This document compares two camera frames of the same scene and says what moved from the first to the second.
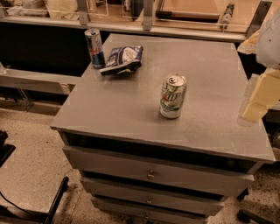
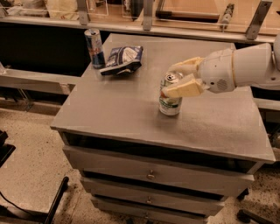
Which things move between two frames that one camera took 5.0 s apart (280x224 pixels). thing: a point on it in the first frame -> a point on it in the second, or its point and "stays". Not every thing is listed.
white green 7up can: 174,90 stays
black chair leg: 63,186 stays
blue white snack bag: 122,59 stays
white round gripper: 271,44 -> 217,71
